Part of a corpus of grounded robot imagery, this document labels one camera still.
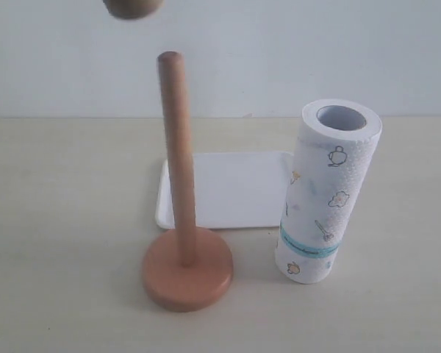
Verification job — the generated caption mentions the patterned white paper towel roll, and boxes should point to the patterned white paper towel roll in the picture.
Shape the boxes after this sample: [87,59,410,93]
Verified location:
[274,99,382,285]

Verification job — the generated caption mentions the brown cardboard tube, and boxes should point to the brown cardboard tube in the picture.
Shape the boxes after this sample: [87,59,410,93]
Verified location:
[103,0,164,20]

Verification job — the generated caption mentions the wooden paper towel holder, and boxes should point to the wooden paper towel holder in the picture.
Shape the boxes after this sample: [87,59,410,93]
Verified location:
[141,51,234,313]

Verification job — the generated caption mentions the white plastic tray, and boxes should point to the white plastic tray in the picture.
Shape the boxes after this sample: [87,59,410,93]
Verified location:
[155,151,295,231]

